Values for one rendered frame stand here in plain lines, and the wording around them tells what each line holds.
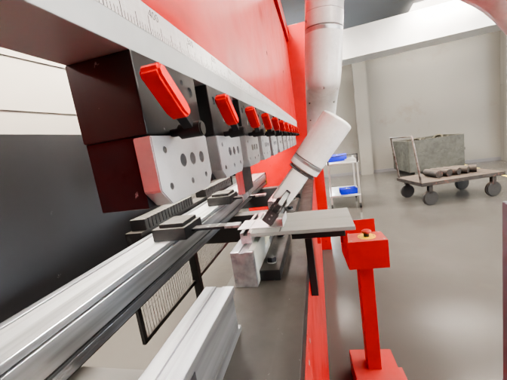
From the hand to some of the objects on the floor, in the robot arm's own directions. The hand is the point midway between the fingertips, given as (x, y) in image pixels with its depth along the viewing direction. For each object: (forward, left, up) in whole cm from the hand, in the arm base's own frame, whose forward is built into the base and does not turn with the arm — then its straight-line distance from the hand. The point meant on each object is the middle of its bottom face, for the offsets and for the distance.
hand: (271, 215), depth 79 cm
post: (+90, -91, -102) cm, 164 cm away
